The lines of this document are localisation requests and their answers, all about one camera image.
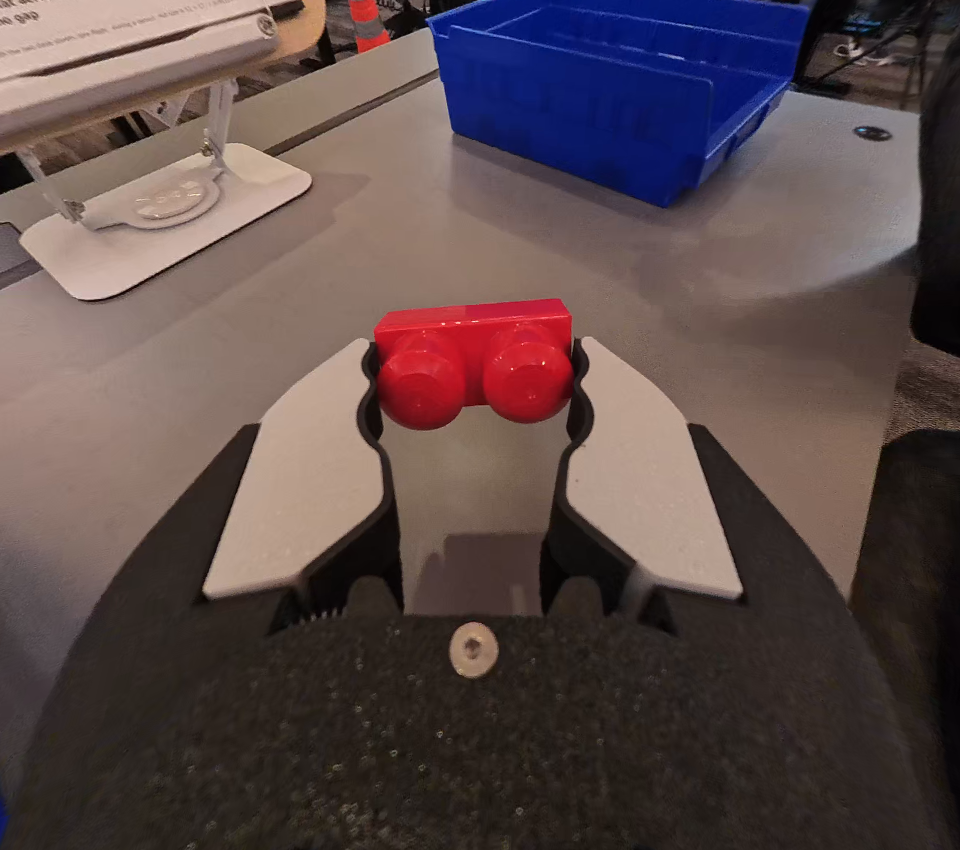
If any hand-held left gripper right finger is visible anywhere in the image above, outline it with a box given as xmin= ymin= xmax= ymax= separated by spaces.
xmin=540 ymin=336 xmax=745 ymax=616

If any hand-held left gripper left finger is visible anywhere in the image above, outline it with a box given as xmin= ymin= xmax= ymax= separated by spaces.
xmin=201 ymin=338 xmax=403 ymax=615

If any red two-stud block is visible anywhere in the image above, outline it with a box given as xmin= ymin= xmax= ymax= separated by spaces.
xmin=372 ymin=297 xmax=576 ymax=431

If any blue plastic bin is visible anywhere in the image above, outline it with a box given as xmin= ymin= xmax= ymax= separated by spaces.
xmin=426 ymin=0 xmax=811 ymax=208

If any person's right forearm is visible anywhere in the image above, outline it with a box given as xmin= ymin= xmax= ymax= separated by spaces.
xmin=909 ymin=33 xmax=960 ymax=358

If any person's dark clothing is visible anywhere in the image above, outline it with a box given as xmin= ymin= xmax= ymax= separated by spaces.
xmin=851 ymin=426 xmax=960 ymax=850

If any white wooden document stand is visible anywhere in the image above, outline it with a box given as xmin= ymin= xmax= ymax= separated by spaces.
xmin=0 ymin=0 xmax=329 ymax=302

